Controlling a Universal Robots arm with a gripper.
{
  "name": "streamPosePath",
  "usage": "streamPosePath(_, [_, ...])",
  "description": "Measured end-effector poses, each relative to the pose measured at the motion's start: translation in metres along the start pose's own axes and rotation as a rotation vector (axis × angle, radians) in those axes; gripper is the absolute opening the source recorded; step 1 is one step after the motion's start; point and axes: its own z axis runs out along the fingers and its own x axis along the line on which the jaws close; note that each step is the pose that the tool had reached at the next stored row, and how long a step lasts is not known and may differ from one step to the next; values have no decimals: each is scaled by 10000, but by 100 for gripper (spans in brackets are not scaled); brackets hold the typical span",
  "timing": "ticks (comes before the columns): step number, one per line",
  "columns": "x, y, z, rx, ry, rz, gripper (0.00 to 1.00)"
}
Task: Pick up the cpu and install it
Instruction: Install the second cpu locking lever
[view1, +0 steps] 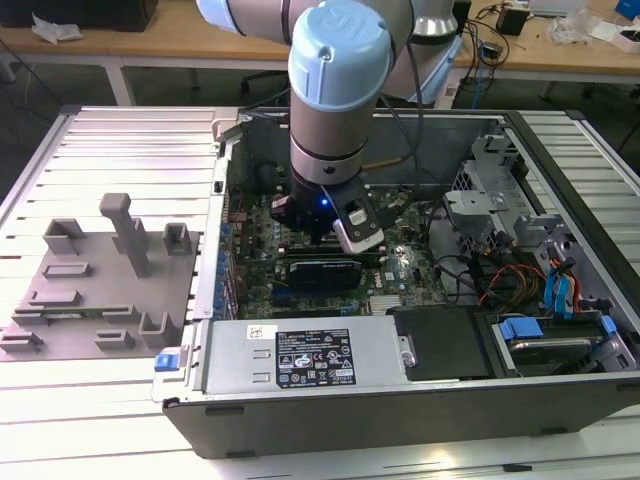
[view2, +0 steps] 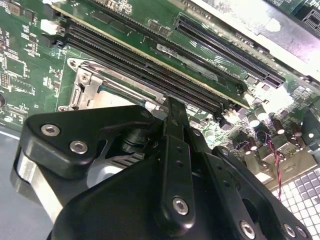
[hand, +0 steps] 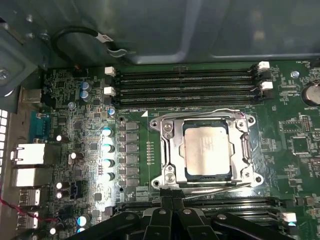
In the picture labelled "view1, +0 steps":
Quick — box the silver hard disk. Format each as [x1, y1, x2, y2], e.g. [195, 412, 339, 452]
[509, 338, 597, 374]

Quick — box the blue disk carrier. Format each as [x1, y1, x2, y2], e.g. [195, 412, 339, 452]
[492, 313, 616, 376]

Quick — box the black RAM slot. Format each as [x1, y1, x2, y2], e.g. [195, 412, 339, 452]
[280, 248, 387, 261]
[278, 242, 387, 253]

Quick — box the white wrist camera on bracket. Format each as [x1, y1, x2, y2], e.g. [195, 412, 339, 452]
[331, 187, 387, 255]

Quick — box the wooden desk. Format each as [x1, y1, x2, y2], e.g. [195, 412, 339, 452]
[454, 0, 640, 101]
[0, 19, 296, 107]

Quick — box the black plastic drive cover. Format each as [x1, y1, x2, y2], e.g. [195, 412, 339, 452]
[387, 307, 494, 381]

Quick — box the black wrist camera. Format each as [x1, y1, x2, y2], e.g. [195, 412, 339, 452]
[269, 195, 297, 224]

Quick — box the grey parts rack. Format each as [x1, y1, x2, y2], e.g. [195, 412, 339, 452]
[0, 192, 201, 359]

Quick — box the clear plastic bag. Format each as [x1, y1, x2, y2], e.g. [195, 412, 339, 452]
[545, 8, 599, 47]

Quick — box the metal disk bay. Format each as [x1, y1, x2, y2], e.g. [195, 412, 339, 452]
[513, 212, 624, 321]
[442, 132, 532, 257]

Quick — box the grey power supply unit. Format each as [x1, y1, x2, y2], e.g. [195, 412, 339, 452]
[202, 319, 419, 401]

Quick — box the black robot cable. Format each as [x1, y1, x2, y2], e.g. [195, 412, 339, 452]
[362, 39, 427, 197]

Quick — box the green motherboard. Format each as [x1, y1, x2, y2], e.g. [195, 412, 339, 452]
[227, 187, 446, 321]

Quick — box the large black box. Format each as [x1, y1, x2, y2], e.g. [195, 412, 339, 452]
[0, 0, 160, 32]

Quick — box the open black PC case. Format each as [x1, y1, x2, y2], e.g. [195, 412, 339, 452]
[149, 107, 640, 459]

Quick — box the white cardboard box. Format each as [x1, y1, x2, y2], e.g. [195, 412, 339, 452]
[610, 27, 640, 54]

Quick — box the silver chipset heatsink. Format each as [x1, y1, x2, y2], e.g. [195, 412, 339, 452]
[369, 297, 401, 317]

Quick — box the red yellow wire bundle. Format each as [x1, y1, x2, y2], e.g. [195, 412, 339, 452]
[478, 263, 547, 306]

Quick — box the black office chair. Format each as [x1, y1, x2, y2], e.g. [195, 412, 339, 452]
[240, 69, 292, 107]

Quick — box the crumpled white paper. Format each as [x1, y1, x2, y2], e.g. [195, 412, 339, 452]
[30, 12, 84, 45]

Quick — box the flat silver device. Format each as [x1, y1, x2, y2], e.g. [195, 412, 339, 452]
[528, 0, 587, 15]

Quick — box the small black adapter box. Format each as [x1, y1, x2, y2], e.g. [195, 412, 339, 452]
[496, 5, 532, 37]

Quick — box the green RAM stick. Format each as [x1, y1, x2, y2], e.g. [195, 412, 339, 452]
[43, 308, 107, 319]

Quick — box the black graphics card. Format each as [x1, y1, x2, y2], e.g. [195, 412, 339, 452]
[287, 258, 364, 292]

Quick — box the blue wire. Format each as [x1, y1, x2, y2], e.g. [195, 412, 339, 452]
[557, 255, 577, 322]
[544, 269, 564, 316]

